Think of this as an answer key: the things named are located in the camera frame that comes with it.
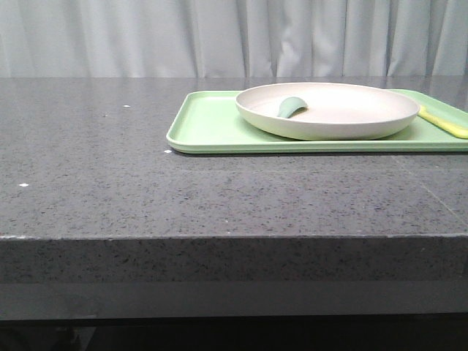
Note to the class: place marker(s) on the beige round plate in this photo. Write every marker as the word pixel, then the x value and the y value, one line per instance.
pixel 334 111

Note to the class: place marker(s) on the yellow plastic fork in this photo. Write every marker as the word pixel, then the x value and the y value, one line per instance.
pixel 452 128

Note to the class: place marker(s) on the light green plastic tray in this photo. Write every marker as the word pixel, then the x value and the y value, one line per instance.
pixel 208 123

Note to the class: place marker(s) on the sage green plastic spoon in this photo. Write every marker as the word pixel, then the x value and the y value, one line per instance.
pixel 289 106

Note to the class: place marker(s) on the grey curtain backdrop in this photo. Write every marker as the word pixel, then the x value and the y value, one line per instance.
pixel 232 39

